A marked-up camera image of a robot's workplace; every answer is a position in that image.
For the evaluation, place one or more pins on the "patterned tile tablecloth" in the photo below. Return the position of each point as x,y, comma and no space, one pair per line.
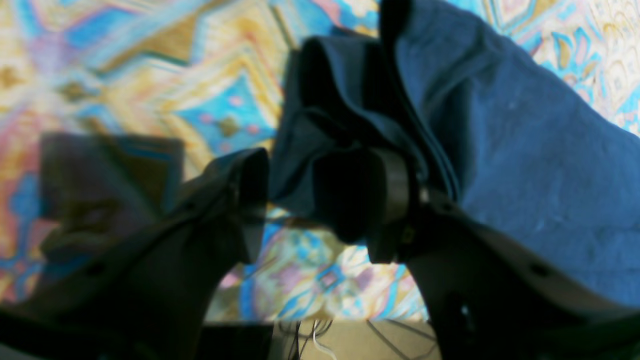
209,72

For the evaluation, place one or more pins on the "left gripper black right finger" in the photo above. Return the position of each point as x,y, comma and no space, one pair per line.
488,297

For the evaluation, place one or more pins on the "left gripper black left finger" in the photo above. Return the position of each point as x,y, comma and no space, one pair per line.
146,298

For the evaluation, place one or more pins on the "dark navy t-shirt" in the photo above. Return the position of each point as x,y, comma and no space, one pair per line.
505,138

